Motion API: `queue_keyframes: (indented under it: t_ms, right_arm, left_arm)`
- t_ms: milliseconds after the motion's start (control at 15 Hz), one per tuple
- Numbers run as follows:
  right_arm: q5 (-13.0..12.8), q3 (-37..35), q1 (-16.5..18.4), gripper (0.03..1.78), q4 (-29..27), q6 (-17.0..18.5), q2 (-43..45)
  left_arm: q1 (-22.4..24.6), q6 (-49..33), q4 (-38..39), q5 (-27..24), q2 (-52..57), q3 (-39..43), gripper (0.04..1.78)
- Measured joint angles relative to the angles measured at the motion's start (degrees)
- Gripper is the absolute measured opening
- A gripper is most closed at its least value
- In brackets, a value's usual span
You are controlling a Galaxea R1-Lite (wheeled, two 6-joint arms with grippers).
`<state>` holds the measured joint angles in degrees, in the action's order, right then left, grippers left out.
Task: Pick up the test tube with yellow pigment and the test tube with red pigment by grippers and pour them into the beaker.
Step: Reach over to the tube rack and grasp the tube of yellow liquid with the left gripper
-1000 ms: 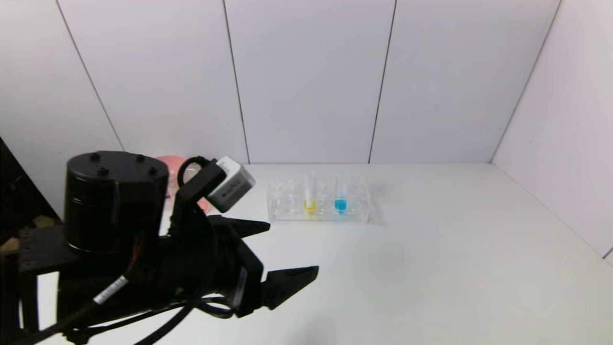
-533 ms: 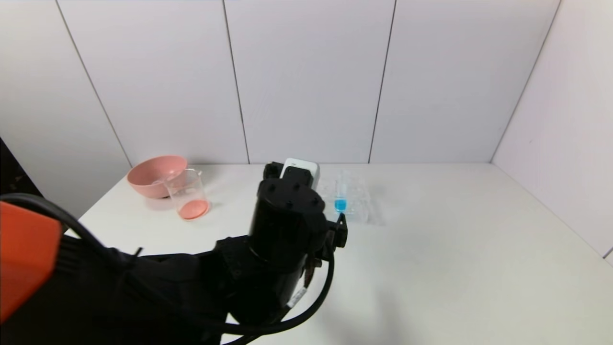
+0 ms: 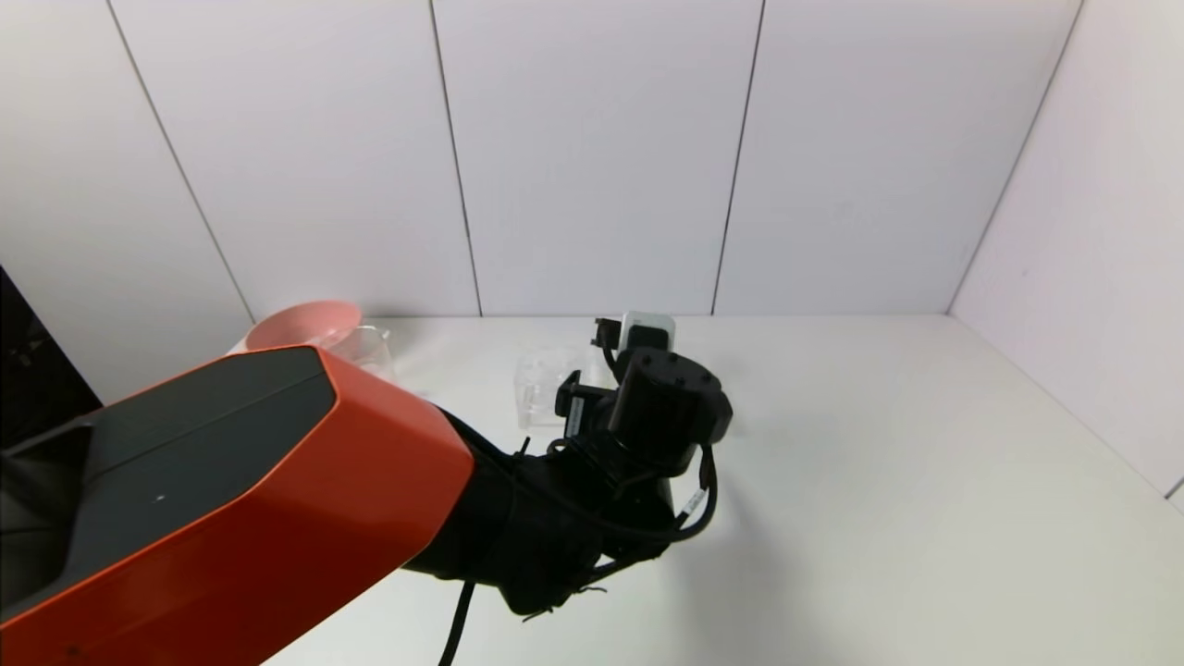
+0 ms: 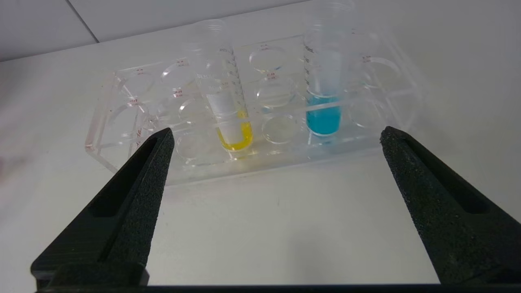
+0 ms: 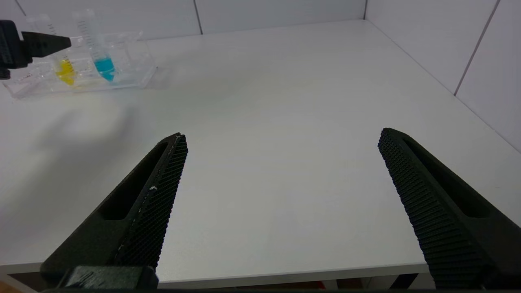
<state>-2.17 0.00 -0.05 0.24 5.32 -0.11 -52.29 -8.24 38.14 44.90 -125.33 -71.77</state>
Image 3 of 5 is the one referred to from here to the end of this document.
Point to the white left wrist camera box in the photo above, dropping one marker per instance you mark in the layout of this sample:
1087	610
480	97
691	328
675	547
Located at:
647	328

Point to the clear glass beaker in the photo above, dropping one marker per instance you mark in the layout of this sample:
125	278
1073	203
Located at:
375	356

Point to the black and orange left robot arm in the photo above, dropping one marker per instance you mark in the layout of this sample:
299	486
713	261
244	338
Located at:
231	518

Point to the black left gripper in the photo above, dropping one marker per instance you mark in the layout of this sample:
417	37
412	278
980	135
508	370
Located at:
571	411

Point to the clear acrylic test tube rack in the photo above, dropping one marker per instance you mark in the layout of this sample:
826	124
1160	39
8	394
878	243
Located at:
541	388

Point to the pink plastic bowl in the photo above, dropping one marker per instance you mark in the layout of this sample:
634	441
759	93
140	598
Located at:
296	324

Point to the black chair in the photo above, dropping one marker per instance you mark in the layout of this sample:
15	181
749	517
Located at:
37	370

